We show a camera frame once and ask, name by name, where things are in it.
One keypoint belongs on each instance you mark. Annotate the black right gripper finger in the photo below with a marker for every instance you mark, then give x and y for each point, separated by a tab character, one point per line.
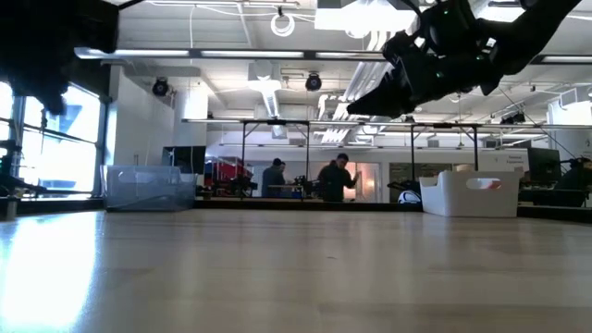
384	99

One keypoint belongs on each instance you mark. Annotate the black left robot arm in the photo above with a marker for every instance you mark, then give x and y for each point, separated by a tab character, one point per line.
46	37

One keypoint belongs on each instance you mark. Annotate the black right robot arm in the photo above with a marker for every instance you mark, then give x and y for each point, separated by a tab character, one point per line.
532	32

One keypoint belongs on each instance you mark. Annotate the person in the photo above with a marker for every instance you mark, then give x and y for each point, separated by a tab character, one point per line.
335	182
273	182

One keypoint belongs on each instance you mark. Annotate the white blue ball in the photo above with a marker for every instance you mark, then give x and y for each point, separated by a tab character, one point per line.
409	198

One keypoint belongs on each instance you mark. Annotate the white plastic bin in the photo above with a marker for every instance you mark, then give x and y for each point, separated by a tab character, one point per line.
444	199

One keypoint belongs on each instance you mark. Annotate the overhead rig light bar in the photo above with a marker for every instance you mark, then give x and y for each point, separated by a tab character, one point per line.
250	54

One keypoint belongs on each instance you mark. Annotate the black computer monitor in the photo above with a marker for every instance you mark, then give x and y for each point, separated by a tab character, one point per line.
545	164

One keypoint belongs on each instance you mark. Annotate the grey plastic bin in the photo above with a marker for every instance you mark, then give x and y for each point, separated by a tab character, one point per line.
148	189

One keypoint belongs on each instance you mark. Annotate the black metal station frame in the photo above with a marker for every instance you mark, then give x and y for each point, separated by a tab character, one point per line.
412	148
243	157

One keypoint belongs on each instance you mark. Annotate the silver ceiling air duct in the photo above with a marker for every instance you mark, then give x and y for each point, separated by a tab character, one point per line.
266	92

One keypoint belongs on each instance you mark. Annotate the black metal table frame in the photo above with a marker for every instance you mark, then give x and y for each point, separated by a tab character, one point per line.
300	204

